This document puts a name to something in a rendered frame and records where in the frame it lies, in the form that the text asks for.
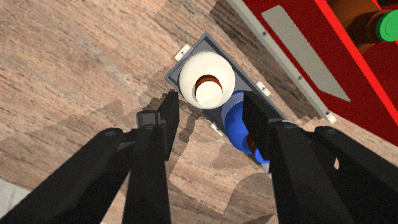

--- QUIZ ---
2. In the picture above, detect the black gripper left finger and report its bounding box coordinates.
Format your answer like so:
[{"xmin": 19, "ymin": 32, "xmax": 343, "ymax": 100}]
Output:
[{"xmin": 0, "ymin": 91, "xmax": 180, "ymax": 224}]

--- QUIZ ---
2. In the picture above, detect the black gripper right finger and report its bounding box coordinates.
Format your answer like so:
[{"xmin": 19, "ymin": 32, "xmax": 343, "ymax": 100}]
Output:
[{"xmin": 242, "ymin": 91, "xmax": 398, "ymax": 224}]

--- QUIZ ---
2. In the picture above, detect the grey tray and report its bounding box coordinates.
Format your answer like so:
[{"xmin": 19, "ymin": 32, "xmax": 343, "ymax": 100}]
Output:
[{"xmin": 164, "ymin": 31, "xmax": 289, "ymax": 171}]

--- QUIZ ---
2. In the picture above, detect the brown bottle with green cap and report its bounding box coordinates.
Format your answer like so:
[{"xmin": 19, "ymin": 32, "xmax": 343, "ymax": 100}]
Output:
[{"xmin": 326, "ymin": 0, "xmax": 398, "ymax": 54}]

